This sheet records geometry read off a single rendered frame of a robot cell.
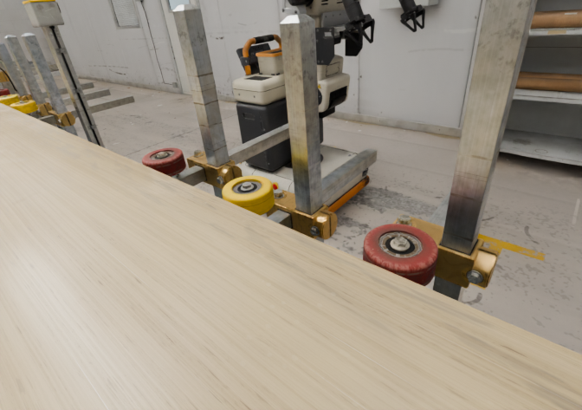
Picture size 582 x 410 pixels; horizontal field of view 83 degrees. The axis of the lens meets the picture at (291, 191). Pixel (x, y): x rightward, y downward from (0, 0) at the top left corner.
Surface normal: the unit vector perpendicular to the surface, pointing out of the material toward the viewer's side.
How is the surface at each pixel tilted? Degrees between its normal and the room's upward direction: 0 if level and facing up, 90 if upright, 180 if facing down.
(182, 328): 0
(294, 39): 90
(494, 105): 90
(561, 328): 0
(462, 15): 90
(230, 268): 0
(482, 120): 90
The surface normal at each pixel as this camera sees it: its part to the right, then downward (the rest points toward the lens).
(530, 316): -0.08, -0.86
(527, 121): -0.64, 0.43
